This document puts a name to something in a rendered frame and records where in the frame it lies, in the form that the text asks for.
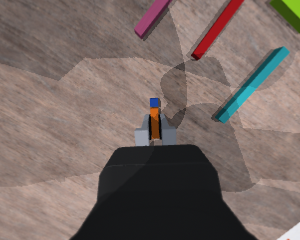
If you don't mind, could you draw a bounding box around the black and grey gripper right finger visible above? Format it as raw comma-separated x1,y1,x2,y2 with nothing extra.
158,114,176,145

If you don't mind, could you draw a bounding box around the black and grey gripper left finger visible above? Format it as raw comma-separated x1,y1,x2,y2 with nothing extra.
134,114,152,146

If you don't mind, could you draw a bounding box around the orange rod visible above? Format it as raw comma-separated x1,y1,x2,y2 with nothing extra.
150,107,159,139

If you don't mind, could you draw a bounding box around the small blue block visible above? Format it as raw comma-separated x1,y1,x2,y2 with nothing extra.
150,98,158,107

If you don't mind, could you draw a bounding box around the red rod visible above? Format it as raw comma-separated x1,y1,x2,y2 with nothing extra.
191,0,244,60

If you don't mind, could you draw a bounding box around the pink rod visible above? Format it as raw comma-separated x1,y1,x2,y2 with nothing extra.
134,0,172,40

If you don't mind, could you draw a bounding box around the turquoise rod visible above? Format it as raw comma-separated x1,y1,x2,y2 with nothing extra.
215,47,290,123

